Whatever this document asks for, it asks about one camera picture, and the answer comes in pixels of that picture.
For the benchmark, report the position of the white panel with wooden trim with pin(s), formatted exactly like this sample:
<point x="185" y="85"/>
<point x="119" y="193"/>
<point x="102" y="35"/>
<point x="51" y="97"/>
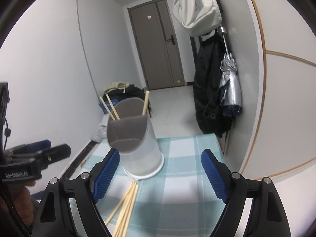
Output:
<point x="291" y="91"/>

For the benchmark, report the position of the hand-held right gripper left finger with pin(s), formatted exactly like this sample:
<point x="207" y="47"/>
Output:
<point x="106" y="175"/>

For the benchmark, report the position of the brown door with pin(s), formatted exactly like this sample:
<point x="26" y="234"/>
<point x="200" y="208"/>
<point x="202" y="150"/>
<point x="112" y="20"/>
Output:
<point x="153" y="49"/>

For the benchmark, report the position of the white hanging bag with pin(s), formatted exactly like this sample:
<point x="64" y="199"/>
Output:
<point x="195" y="9"/>

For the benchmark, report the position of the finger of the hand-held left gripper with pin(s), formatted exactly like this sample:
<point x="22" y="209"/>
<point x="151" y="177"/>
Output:
<point x="37" y="144"/>
<point x="59" y="151"/>

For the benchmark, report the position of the silver folded umbrella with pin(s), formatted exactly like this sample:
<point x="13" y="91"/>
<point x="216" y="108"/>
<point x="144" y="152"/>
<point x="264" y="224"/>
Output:
<point x="230" y="88"/>

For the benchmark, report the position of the person's left hand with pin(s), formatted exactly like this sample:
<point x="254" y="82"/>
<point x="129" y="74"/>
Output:
<point x="28" y="202"/>

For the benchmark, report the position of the white plastic bag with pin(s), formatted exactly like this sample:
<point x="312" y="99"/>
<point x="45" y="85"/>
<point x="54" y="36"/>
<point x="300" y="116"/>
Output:
<point x="100" y="130"/>

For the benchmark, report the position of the black bag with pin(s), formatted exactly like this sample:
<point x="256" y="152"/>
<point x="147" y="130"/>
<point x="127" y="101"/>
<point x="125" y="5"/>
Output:
<point x="133" y="92"/>

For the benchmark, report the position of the pile of wooden chopsticks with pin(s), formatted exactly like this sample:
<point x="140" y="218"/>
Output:
<point x="128" y="202"/>

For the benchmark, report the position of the beige cloth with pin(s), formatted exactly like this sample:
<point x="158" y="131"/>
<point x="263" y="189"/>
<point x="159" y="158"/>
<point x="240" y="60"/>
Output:
<point x="118" y="86"/>

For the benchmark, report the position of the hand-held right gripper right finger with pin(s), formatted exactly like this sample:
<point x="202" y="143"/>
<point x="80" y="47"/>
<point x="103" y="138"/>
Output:
<point x="213" y="175"/>

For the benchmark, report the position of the teal plaid tablecloth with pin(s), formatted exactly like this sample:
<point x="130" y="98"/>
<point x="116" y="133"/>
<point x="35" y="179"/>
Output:
<point x="177" y="153"/>

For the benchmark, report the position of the white grey utensil holder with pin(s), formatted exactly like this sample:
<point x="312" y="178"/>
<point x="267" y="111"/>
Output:
<point x="140" y="153"/>

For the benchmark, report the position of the black hanging coat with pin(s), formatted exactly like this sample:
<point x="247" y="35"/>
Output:
<point x="207" y="86"/>

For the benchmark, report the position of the single wooden chopstick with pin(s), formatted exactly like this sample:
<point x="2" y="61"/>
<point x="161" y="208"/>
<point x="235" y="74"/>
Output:
<point x="145" y="103"/>
<point x="107" y="108"/>
<point x="113" y="106"/>

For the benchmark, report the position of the blue box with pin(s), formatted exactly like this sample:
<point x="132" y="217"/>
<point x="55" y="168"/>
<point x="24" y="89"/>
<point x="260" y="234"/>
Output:
<point x="102" y="108"/>

